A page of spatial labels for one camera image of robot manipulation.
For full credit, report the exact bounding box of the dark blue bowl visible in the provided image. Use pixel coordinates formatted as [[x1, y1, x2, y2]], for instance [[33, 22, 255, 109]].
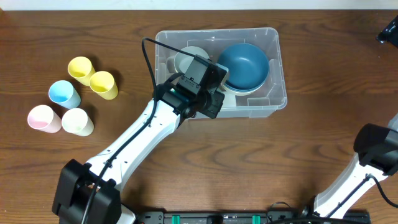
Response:
[[217, 43, 269, 81]]

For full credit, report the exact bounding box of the cream white cup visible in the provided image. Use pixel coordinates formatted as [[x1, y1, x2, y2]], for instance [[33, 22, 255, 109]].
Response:
[[62, 108, 94, 137]]

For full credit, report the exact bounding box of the pink cup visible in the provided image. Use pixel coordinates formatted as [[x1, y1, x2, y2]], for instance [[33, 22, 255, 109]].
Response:
[[27, 105, 62, 133]]

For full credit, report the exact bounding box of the light blue cup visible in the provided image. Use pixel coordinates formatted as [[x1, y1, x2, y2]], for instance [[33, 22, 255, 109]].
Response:
[[48, 80, 81, 109]]

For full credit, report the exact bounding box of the clear plastic storage container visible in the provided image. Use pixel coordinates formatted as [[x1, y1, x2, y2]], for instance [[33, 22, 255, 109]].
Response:
[[155, 27, 287, 118]]

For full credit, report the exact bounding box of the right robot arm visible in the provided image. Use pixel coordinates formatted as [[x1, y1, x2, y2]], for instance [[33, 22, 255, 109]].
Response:
[[307, 116, 397, 219]]

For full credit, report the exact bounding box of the large beige bowl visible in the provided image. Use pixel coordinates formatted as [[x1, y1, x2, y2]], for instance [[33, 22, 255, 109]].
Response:
[[220, 77, 265, 96]]

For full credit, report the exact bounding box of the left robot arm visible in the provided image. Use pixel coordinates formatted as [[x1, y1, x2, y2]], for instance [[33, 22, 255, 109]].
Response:
[[52, 55, 229, 224]]

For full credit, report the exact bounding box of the grey small bowl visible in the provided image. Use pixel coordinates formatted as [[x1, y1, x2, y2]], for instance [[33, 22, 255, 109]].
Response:
[[174, 46, 209, 73]]

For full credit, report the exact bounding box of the yellow cup front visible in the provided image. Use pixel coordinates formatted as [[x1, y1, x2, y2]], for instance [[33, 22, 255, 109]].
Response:
[[89, 71, 118, 100]]

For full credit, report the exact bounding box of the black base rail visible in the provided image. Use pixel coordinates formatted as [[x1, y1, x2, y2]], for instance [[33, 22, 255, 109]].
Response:
[[133, 210, 372, 224]]

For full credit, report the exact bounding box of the yellow cup rear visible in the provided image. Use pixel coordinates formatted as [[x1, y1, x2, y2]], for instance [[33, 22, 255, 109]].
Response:
[[67, 56, 95, 86]]

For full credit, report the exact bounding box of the yellow cup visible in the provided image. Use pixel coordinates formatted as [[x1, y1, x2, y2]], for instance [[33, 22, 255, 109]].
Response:
[[89, 71, 118, 100], [67, 56, 95, 86]]

